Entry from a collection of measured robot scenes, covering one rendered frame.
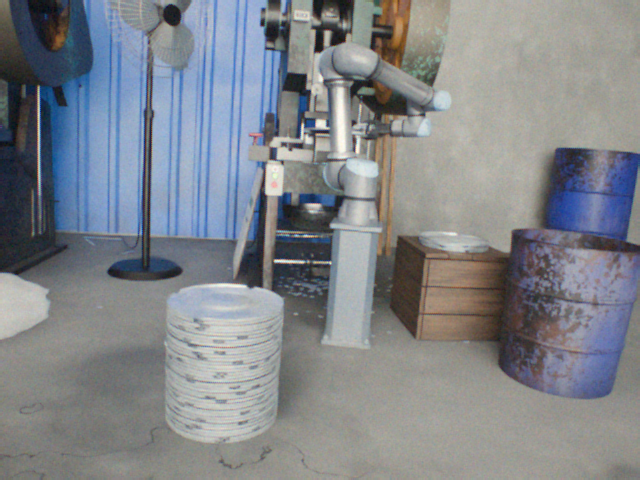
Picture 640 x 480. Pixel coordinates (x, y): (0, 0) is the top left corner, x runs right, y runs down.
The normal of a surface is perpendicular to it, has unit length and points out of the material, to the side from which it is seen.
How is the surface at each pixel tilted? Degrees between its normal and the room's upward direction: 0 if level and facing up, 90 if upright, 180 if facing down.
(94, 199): 90
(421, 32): 101
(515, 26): 90
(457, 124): 90
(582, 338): 92
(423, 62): 118
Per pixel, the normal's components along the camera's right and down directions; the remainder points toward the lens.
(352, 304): -0.11, 0.16
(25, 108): 0.15, -0.11
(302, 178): 0.17, 0.18
